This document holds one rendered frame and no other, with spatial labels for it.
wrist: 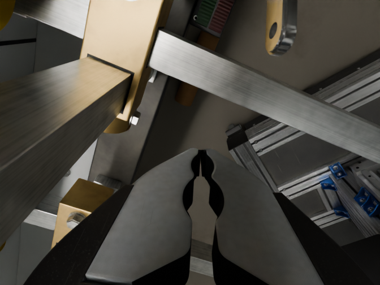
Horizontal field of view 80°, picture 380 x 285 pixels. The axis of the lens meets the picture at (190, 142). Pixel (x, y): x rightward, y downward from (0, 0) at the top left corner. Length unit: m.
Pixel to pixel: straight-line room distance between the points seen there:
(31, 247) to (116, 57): 0.72
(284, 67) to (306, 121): 0.89
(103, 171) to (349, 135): 0.38
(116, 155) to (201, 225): 1.17
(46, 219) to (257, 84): 0.30
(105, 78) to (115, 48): 0.04
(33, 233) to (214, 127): 0.81
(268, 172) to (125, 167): 0.74
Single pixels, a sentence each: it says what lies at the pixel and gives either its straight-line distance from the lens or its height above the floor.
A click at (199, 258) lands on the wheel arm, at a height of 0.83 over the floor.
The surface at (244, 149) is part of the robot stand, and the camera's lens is 0.95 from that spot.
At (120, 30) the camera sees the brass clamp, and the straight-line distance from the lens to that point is 0.19.
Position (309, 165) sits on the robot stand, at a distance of 1.10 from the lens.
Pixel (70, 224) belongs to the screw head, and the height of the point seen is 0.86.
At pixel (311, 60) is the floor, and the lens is 1.16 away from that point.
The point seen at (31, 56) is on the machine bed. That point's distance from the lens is 0.51.
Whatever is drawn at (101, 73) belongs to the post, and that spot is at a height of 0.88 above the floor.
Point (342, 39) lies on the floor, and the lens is 1.20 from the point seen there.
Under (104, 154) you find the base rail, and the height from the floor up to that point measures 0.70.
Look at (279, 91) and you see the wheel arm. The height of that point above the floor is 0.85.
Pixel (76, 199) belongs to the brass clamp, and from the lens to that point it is 0.32.
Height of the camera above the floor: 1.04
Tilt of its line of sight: 62 degrees down
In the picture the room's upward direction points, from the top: 175 degrees counter-clockwise
